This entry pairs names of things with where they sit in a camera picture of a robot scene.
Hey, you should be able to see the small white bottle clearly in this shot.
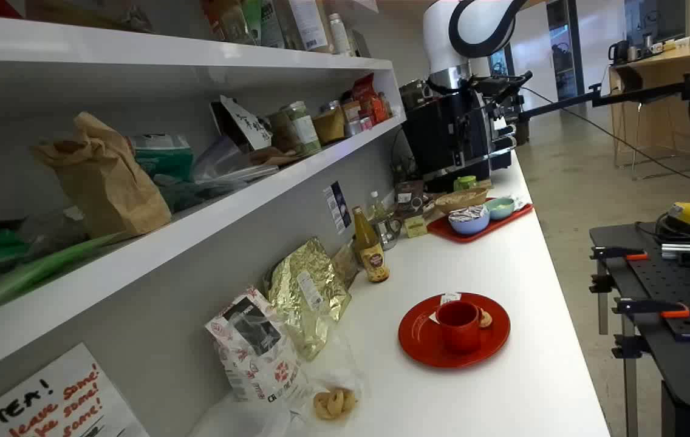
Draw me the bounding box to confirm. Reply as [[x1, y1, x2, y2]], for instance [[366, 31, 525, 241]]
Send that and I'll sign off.
[[325, 10, 358, 58]]

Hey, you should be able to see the handwritten tea sign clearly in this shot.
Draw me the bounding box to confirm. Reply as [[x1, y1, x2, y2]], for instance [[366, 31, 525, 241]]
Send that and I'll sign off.
[[0, 341, 151, 437]]

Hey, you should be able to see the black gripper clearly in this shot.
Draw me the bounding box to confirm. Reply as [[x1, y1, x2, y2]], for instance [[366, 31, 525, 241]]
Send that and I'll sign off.
[[439, 69, 534, 131]]

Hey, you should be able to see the white wall shelf unit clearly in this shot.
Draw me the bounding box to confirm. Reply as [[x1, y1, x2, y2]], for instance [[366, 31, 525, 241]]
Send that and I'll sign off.
[[0, 10, 409, 387]]

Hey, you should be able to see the green lid jar white label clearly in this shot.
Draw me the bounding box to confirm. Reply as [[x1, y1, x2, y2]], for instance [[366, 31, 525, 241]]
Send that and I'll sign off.
[[276, 99, 324, 158]]

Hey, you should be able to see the tan brown jar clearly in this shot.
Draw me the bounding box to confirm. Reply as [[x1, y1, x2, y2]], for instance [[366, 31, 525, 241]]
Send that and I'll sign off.
[[310, 99, 349, 148]]

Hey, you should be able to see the red round plate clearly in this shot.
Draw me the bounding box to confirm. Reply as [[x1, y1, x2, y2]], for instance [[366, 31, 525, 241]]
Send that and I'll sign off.
[[397, 292, 513, 373]]

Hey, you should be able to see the brown paper bag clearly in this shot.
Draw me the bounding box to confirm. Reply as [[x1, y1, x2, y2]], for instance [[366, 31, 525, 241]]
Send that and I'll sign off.
[[32, 109, 176, 241]]

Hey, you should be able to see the gold foil bag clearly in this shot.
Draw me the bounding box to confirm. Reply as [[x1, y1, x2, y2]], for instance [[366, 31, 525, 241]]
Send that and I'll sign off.
[[265, 236, 355, 363]]

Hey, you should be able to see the cookie in clear bag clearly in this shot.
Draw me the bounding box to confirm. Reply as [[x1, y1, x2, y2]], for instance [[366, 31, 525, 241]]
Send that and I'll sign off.
[[309, 384, 363, 424]]

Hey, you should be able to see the wooden cabinet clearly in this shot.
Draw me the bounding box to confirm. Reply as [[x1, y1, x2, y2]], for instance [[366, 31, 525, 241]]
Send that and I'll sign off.
[[604, 34, 690, 166]]

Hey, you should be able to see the green packet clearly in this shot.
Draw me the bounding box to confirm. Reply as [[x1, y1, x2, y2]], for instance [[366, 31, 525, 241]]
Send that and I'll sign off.
[[132, 131, 197, 182]]

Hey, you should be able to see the green plastic bag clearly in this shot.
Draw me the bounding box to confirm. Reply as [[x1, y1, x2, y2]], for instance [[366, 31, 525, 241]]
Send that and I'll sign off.
[[0, 216, 123, 327]]

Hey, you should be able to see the red tray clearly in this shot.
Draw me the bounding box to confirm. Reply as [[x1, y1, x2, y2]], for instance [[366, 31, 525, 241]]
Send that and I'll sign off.
[[426, 199, 538, 244]]

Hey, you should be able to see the red cup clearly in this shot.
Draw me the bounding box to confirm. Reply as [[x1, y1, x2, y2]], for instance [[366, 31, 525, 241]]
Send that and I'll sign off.
[[429, 299, 485, 353]]

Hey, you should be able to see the teal bowl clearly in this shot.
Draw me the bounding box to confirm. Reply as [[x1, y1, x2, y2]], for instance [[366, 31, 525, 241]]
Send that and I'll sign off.
[[484, 193, 521, 221]]

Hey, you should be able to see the cooking oil bottle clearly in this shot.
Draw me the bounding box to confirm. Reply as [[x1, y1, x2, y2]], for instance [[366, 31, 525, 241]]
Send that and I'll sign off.
[[363, 187, 389, 226]]

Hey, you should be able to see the yellow tool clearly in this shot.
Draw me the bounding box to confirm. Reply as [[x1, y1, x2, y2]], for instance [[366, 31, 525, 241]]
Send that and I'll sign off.
[[671, 199, 690, 230]]

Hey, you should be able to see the blue white carton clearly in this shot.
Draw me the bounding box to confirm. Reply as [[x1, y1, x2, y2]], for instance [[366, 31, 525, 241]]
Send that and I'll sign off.
[[324, 180, 355, 238]]

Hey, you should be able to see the gold tin box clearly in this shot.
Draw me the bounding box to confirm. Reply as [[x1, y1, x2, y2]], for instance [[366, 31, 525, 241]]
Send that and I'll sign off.
[[399, 211, 433, 241]]

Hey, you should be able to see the yellow bottle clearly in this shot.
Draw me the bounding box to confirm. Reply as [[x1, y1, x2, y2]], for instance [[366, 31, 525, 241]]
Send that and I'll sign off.
[[349, 205, 393, 285]]

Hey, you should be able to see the wicker basket with sachets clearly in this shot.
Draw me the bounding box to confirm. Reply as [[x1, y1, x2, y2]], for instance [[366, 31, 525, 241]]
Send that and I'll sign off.
[[429, 183, 491, 216]]

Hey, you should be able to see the white black printed carton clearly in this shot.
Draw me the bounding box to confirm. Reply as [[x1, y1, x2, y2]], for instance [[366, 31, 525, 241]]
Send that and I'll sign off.
[[208, 92, 275, 152]]

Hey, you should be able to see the red box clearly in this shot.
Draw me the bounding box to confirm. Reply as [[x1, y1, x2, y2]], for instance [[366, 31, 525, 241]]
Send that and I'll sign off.
[[349, 73, 393, 129]]

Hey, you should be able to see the orange handled clamp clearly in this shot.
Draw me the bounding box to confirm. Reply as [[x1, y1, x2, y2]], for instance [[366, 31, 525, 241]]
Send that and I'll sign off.
[[589, 242, 654, 266], [613, 293, 690, 323]]

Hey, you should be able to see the black kettle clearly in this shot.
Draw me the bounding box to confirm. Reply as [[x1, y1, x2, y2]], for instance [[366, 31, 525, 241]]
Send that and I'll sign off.
[[604, 39, 638, 67]]

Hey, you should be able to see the black camera boom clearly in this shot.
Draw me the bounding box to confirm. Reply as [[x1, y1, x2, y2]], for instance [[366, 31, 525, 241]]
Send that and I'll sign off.
[[517, 77, 690, 117]]

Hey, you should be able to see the black coffee machine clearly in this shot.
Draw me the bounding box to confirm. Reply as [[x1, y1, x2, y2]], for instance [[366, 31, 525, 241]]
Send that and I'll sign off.
[[399, 75, 521, 193]]

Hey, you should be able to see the black robot table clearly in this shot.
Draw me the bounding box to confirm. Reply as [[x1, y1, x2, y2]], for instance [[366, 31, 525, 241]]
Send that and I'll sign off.
[[589, 221, 690, 437]]

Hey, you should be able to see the clear plastic bag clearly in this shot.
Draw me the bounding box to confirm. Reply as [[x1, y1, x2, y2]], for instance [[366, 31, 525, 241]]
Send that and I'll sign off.
[[186, 132, 284, 199]]

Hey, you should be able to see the small green cup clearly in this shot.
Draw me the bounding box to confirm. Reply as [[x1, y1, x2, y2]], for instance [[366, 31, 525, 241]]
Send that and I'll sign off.
[[451, 173, 480, 193]]

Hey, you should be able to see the white red printed bag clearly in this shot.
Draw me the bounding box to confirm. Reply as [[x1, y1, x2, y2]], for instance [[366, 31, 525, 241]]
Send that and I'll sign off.
[[205, 285, 309, 404]]

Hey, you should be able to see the pale blue bowl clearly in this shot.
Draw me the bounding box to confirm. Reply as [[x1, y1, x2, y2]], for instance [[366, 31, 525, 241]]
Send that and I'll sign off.
[[444, 203, 493, 238]]

